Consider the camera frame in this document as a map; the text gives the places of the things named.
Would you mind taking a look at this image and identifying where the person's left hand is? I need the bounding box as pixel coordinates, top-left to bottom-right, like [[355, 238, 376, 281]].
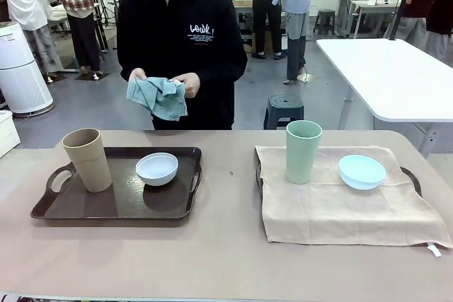
[[169, 72, 201, 99]]

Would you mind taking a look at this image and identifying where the person's right hand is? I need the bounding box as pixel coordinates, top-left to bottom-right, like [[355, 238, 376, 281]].
[[127, 67, 148, 82]]

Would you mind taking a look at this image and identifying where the teal cloth mat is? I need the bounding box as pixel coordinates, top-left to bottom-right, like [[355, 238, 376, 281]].
[[125, 76, 189, 122]]

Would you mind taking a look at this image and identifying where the tall green cup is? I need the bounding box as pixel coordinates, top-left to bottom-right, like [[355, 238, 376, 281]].
[[285, 120, 323, 185]]

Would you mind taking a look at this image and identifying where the light blue bowl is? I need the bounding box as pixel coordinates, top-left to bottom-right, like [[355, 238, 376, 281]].
[[338, 153, 387, 191]]

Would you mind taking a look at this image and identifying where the beige cloth mat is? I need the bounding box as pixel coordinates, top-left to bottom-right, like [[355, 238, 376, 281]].
[[254, 144, 449, 258]]

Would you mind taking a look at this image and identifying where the person's right forearm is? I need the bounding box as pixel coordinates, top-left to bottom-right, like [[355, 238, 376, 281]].
[[118, 56, 143, 83]]

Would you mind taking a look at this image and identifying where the person's left forearm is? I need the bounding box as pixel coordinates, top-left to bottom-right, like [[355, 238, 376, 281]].
[[195, 57, 248, 93]]

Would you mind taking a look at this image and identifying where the person in black shirt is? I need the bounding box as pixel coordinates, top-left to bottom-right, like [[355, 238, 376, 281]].
[[116, 0, 248, 131]]

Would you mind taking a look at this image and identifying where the dark plastic stool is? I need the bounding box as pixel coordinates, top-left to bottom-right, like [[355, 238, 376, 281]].
[[263, 93, 306, 131]]

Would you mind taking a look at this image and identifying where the white bowl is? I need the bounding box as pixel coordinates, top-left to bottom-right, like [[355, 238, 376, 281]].
[[135, 152, 179, 187]]

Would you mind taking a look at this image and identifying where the tall beige cup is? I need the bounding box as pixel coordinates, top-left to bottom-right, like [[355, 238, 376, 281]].
[[62, 128, 115, 194]]

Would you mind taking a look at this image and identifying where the black mountain print shirt person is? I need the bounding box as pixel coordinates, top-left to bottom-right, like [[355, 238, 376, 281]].
[[241, 0, 288, 61]]

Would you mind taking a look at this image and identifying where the white air purifier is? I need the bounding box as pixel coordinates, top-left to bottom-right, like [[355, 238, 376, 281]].
[[0, 21, 56, 116]]

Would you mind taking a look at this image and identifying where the light blue shirt figure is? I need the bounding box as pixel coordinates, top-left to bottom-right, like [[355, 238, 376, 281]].
[[272, 0, 320, 86]]

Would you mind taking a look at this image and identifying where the white shirt grey trousers figure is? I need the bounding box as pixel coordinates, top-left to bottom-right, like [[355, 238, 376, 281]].
[[0, 0, 64, 77]]

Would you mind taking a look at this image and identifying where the white box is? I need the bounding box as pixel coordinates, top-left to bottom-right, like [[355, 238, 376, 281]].
[[0, 110, 22, 158]]

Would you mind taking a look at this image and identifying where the small black background stool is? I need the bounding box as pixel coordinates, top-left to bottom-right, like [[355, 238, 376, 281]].
[[313, 8, 337, 36]]

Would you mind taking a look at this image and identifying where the white side table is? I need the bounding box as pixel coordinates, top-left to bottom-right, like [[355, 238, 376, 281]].
[[315, 37, 453, 156]]

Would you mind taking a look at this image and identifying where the black upright pole stand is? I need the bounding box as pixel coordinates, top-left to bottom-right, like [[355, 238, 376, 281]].
[[388, 0, 415, 42]]

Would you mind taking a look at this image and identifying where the dark red skirt figure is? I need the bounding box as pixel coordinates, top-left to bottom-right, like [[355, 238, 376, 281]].
[[399, 0, 440, 52]]

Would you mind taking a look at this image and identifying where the dark clothed grey skirt figure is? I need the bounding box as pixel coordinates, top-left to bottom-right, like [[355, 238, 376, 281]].
[[425, 0, 453, 65]]

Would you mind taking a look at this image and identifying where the flat mannequin base plate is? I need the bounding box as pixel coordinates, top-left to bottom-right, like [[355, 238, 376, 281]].
[[74, 70, 111, 81]]

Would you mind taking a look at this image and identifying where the dark brown handled tray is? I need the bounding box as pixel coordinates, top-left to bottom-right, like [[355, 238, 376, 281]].
[[254, 155, 437, 248], [30, 146, 204, 229]]

